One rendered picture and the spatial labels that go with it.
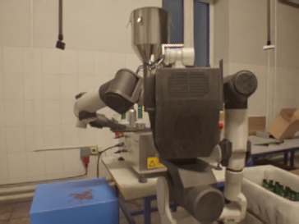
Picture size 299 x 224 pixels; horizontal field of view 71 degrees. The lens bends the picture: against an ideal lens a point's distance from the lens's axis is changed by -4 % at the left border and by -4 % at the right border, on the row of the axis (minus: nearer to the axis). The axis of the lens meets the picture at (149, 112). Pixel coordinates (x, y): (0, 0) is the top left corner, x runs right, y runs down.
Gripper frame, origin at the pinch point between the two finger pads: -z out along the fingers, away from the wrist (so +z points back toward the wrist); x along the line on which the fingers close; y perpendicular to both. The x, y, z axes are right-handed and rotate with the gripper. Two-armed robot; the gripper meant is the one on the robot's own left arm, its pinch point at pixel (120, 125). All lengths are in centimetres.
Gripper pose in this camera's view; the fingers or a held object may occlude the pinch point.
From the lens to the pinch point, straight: 136.0
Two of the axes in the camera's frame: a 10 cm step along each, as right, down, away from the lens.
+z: -8.9, -2.3, -3.8
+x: 3.8, 0.6, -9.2
